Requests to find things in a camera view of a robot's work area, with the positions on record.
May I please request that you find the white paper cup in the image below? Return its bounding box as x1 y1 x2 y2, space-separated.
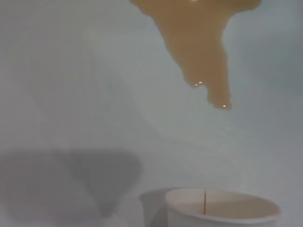
139 187 283 227

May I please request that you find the brown liquid spill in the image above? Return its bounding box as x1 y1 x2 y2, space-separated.
129 0 264 111

